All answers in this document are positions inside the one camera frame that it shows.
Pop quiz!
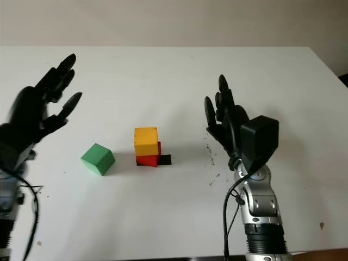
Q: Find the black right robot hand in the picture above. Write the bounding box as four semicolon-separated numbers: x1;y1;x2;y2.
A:
204;74;253;171

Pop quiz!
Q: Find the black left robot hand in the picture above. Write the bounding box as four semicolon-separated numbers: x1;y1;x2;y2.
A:
7;53;83;151

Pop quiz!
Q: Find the yellow block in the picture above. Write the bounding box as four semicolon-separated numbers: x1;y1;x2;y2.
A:
133;127;159;157

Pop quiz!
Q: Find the red block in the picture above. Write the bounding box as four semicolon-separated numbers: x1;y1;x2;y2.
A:
135;140;163;167

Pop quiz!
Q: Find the green block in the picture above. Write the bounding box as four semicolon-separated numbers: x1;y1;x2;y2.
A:
80;143;116;177

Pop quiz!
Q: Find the dark object beside table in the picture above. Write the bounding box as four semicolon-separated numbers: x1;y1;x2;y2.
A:
337;72;348;89

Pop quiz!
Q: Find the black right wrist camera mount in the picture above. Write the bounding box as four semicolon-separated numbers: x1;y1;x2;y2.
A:
240;115;280;172

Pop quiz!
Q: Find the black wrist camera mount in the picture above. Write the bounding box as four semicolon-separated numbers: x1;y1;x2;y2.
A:
240;115;280;172
0;122;38;172

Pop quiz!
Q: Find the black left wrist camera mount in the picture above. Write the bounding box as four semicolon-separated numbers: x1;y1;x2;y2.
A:
0;122;38;172

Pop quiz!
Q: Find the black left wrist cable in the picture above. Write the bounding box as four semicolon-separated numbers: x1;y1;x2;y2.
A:
0;163;45;261

